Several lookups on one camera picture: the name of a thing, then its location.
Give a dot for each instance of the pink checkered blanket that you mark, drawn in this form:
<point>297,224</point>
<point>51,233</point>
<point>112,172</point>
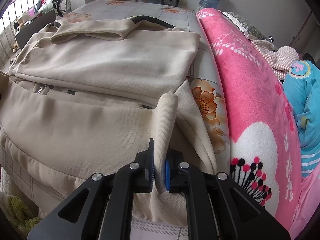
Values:
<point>277,55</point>

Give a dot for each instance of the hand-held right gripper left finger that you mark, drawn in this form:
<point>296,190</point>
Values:
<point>150,170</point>

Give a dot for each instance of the floral sheet bed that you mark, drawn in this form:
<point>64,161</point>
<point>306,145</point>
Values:
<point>155,8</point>

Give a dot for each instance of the blue patterned quilt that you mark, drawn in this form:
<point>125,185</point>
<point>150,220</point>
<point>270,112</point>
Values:
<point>307,100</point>

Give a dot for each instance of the green fuzzy mat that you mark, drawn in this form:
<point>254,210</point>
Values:
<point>17,212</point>

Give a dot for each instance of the pink floral blanket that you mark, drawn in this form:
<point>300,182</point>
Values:
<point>250,92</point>

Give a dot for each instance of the metal window railing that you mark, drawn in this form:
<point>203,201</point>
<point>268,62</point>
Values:
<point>7,30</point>

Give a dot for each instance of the blue striped cloth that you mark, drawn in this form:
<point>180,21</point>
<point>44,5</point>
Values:
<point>311,165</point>

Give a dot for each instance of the cream hooded jacket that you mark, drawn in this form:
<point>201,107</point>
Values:
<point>87,120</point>

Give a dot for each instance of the grey cabinet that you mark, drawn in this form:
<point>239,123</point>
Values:
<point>35,28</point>

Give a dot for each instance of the pink bed sheet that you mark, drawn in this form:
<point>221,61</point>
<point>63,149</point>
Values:
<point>307,205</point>

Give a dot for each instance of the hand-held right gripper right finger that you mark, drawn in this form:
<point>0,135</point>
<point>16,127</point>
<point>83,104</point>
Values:
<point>168,177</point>

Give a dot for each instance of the pink plastic container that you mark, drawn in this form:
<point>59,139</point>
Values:
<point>31,12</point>

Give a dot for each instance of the tan plush slippers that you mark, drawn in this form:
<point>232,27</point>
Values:
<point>15,48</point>

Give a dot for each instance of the silver lace-edged pillow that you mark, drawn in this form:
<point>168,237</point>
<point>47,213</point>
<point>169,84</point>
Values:
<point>250,25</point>

